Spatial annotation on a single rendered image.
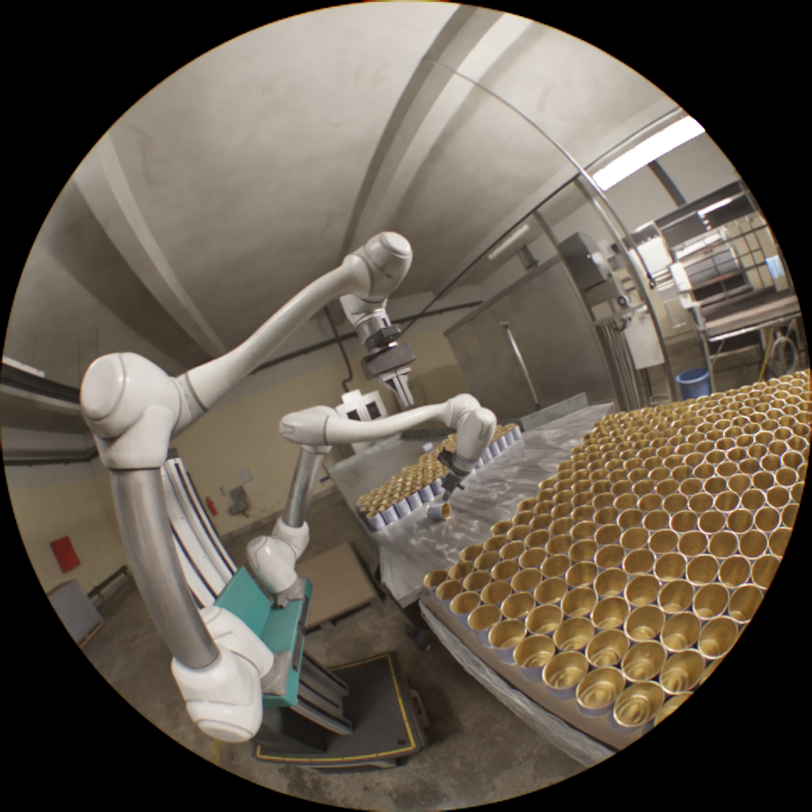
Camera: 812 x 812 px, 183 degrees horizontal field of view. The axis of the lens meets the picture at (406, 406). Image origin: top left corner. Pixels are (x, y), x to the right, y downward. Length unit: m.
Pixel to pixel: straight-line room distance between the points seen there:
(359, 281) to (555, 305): 2.74
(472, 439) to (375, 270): 0.54
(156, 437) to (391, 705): 1.43
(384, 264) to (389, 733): 1.68
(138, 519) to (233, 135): 3.35
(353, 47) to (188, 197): 2.42
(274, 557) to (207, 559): 0.28
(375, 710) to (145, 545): 1.30
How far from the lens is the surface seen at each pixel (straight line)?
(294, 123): 3.49
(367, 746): 1.50
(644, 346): 3.16
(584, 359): 3.08
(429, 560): 0.89
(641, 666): 0.55
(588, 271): 2.65
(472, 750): 1.66
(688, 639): 0.56
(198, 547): 1.10
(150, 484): 0.46
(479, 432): 0.77
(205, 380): 0.58
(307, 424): 0.82
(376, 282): 0.53
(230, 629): 0.76
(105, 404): 0.40
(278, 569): 1.11
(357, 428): 0.79
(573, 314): 3.02
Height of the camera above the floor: 1.60
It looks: 2 degrees down
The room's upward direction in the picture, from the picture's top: 23 degrees counter-clockwise
